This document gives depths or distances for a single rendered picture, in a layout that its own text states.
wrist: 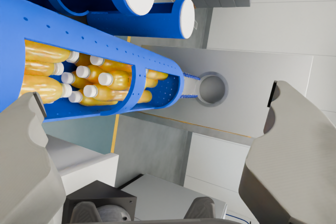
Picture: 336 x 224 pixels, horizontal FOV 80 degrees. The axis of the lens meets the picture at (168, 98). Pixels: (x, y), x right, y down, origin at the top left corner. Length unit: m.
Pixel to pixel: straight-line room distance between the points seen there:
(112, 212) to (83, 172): 0.15
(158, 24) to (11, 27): 1.23
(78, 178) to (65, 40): 0.42
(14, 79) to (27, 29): 0.09
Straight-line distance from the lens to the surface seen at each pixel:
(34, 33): 0.45
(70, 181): 0.70
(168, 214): 2.77
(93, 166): 0.75
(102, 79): 0.66
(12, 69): 0.42
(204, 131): 1.64
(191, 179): 5.87
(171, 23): 1.52
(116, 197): 0.70
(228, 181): 5.63
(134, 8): 1.00
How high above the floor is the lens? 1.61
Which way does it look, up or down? 24 degrees down
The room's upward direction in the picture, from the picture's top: 100 degrees clockwise
